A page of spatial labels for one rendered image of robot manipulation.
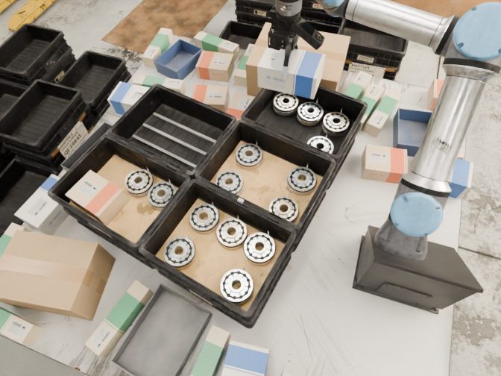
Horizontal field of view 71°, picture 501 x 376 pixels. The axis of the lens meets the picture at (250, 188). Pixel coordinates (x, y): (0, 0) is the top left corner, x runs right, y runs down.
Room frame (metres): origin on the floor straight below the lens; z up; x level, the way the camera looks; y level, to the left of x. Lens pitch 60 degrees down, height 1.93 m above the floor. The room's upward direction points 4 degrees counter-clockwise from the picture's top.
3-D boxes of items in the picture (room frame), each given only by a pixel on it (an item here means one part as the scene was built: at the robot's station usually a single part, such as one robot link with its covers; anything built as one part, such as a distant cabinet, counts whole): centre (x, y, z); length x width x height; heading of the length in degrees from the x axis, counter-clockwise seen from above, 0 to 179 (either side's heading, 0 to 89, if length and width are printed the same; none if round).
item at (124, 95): (1.21, 0.50, 0.75); 0.20 x 0.12 x 0.09; 69
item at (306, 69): (0.94, -0.17, 1.10); 0.20 x 0.12 x 0.09; 66
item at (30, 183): (0.99, 1.25, 0.26); 0.40 x 0.30 x 0.23; 156
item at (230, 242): (0.47, 0.07, 0.86); 0.10 x 0.10 x 0.01
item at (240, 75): (1.42, -0.03, 0.73); 0.24 x 0.06 x 0.06; 158
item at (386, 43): (1.79, -0.79, 0.37); 0.40 x 0.30 x 0.45; 66
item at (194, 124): (0.89, 0.27, 0.87); 0.40 x 0.30 x 0.11; 56
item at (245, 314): (0.41, 0.11, 0.92); 0.40 x 0.30 x 0.02; 56
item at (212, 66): (1.42, 0.13, 0.74); 0.16 x 0.12 x 0.07; 74
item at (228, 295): (0.29, 0.06, 0.86); 0.10 x 0.10 x 0.01
